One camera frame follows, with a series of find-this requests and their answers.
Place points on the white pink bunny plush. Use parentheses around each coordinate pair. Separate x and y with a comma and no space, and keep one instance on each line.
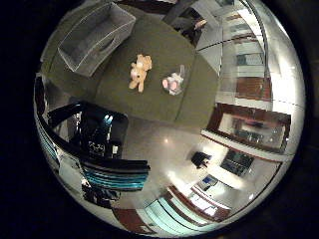
(172,83)

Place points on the tan teddy bear plush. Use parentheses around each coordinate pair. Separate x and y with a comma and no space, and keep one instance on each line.
(139,71)

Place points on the black equipment cart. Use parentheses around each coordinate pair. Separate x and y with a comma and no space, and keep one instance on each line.
(99,132)

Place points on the olive green table cloth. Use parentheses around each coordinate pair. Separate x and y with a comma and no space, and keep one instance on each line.
(162,43)

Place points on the wood framed glass window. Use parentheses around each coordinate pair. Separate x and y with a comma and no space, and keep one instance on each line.
(252,127)

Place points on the person seated in dark clothes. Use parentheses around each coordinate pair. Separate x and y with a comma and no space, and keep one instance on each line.
(187,28)

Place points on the grey fabric storage bin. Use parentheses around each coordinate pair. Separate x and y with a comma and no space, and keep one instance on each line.
(96,36)

